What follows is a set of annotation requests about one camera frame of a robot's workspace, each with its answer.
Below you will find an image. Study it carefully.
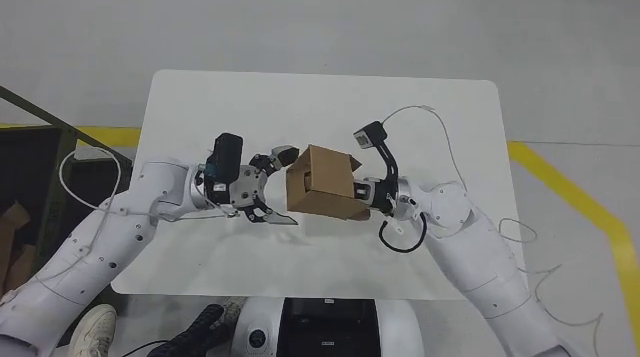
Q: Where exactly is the dark storage bin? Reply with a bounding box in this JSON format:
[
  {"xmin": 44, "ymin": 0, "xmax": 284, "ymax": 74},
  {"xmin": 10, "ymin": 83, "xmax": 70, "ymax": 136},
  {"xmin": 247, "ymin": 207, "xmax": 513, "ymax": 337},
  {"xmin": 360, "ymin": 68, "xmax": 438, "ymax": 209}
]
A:
[{"xmin": 0, "ymin": 85, "xmax": 134, "ymax": 299}]

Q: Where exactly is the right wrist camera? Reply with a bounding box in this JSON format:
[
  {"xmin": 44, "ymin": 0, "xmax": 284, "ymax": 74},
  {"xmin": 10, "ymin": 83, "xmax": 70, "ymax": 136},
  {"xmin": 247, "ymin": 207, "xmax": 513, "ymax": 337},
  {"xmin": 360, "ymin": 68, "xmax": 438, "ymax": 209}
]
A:
[{"xmin": 352, "ymin": 120, "xmax": 401, "ymax": 184}]

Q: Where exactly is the robot body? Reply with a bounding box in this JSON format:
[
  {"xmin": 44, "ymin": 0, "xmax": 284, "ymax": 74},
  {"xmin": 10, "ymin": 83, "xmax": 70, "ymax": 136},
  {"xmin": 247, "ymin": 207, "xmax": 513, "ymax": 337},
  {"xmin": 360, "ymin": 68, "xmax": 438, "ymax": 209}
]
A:
[{"xmin": 230, "ymin": 296, "xmax": 426, "ymax": 357}]

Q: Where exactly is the flat brown cardboard piece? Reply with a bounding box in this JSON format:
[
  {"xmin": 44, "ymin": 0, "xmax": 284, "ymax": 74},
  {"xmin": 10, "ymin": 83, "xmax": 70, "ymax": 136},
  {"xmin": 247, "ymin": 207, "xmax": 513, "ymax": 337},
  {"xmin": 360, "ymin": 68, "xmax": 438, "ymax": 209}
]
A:
[{"xmin": 0, "ymin": 200, "xmax": 39, "ymax": 294}]

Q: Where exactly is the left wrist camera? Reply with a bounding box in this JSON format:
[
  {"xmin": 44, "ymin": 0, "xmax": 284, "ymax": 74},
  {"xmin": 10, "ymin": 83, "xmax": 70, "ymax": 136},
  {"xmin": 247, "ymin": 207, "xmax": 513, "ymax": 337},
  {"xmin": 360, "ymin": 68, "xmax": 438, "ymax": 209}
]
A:
[{"xmin": 203, "ymin": 132, "xmax": 245, "ymax": 193}]

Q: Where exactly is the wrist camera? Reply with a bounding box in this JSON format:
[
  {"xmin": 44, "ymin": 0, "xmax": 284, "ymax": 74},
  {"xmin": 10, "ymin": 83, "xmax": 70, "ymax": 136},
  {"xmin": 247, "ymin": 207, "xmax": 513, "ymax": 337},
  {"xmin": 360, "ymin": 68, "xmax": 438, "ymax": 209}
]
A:
[
  {"xmin": 352, "ymin": 120, "xmax": 401, "ymax": 184},
  {"xmin": 203, "ymin": 132, "xmax": 245, "ymax": 193}
]

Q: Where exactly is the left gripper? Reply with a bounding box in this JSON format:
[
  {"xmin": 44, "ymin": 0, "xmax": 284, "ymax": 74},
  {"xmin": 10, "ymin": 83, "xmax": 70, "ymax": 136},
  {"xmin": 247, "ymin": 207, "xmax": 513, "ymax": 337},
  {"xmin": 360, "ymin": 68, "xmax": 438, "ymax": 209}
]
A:
[{"xmin": 191, "ymin": 144, "xmax": 300, "ymax": 227}]

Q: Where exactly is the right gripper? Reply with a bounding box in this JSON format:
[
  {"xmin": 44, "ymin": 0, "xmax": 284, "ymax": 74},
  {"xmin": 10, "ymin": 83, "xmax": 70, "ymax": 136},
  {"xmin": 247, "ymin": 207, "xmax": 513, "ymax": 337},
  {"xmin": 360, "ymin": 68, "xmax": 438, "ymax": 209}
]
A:
[{"xmin": 352, "ymin": 176, "xmax": 402, "ymax": 216}]

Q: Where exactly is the black cable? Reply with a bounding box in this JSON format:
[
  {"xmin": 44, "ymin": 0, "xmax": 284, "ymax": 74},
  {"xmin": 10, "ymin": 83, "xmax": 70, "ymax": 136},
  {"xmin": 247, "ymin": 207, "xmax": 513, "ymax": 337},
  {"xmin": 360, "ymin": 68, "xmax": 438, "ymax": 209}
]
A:
[{"xmin": 377, "ymin": 211, "xmax": 429, "ymax": 255}]

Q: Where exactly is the small brown carton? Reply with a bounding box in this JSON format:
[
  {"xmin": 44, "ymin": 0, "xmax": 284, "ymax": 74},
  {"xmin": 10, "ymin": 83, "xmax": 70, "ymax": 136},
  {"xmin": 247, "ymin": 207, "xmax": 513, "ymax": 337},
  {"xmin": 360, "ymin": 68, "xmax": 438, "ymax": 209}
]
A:
[{"xmin": 285, "ymin": 144, "xmax": 373, "ymax": 223}]

